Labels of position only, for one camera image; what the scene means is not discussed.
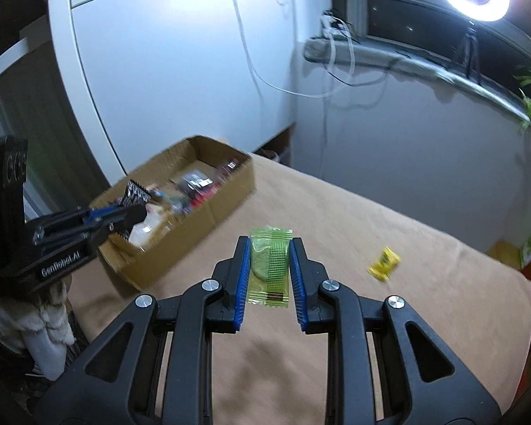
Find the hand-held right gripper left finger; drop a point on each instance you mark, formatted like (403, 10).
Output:
(244, 285)

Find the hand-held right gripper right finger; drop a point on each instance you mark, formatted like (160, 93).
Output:
(297, 285)

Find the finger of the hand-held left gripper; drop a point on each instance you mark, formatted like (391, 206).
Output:
(84, 237)
(110, 214)

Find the green snack packet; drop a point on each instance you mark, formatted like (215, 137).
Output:
(270, 270)

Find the dark silver snack packet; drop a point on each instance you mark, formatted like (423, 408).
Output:
(137, 194)

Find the dark chocolate bar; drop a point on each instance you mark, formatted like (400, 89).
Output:
(197, 183)

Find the cardboard box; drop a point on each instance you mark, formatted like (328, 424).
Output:
(230, 195)

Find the brown candy with red ends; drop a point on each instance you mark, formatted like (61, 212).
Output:
(231, 167)

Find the pink snack packet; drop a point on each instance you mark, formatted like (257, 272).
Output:
(146, 232)

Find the white fleece cloth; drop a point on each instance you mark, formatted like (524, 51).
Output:
(35, 327)

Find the small yellow candy packet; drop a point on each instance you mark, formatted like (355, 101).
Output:
(384, 264)

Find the white wardrobe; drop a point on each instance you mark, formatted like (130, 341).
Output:
(168, 62)

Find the grey window sill cover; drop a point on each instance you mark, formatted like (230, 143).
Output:
(363, 55)

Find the white power strip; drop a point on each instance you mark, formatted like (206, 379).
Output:
(334, 24)

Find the black tripod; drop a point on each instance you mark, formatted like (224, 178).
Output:
(470, 53)

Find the window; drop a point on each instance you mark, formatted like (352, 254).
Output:
(402, 13)

